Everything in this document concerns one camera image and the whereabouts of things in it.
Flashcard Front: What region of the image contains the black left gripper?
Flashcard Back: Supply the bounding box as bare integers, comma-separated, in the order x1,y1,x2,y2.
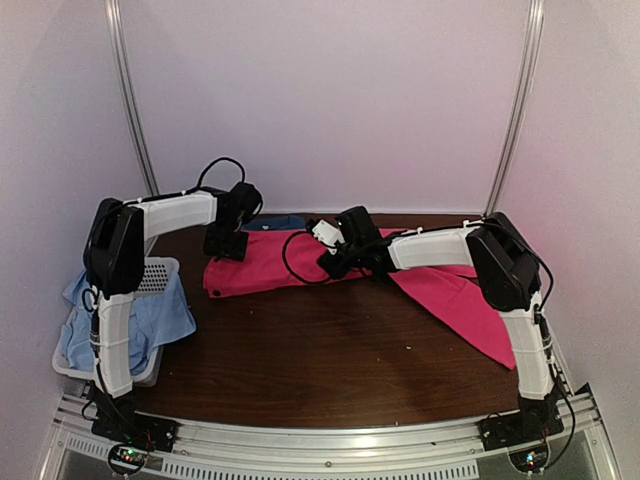
204,220,249,263

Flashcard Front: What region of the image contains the dark blue polo shirt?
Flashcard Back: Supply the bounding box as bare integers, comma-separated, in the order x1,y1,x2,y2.
243,215,306,231

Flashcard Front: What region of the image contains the red garment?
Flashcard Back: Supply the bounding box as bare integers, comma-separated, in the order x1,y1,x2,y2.
203,231,516,370

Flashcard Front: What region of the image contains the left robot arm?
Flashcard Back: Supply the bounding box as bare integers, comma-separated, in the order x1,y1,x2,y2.
83,181,263,444

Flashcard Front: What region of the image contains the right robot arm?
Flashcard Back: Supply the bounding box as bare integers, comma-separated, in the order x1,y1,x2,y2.
307,206,554,442

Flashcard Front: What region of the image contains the white plastic laundry basket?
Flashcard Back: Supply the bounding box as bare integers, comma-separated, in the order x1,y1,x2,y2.
52,257,180,387

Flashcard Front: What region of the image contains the light blue garment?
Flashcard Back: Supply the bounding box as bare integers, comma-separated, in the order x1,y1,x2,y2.
57,271,196,376

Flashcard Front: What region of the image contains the left circuit board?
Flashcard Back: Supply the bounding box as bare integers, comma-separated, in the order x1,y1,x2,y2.
107,443,150,476

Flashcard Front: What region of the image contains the circuit board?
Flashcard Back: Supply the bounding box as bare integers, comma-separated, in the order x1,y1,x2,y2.
509,445,550,474
107,443,150,476

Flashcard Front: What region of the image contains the right circuit board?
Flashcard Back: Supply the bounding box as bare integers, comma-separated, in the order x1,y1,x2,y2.
509,445,550,474

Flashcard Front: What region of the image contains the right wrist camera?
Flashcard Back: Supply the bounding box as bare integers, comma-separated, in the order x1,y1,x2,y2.
306,219,345,255

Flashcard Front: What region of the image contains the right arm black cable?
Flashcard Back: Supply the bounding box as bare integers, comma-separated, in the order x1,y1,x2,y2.
282,229,336,287

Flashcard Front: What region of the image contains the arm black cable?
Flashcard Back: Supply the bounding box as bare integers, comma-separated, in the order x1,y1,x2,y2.
282,229,336,287
197,157,249,189

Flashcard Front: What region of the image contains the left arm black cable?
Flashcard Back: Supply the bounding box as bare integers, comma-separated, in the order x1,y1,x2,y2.
197,157,249,189

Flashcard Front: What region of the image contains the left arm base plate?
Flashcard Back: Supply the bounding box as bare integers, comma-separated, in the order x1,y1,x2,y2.
91,413,178,453

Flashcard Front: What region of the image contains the left aluminium frame post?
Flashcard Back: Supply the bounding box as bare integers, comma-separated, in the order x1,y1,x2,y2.
104,0,159,195

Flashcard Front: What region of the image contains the aluminium frame post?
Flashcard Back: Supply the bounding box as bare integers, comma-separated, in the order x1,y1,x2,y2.
104,0,159,195
483,0,545,216

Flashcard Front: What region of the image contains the aluminium front rail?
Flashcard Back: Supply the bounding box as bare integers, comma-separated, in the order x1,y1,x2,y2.
47,384,616,480

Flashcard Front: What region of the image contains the right aluminium frame post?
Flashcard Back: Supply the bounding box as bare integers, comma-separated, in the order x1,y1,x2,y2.
483,0,545,216

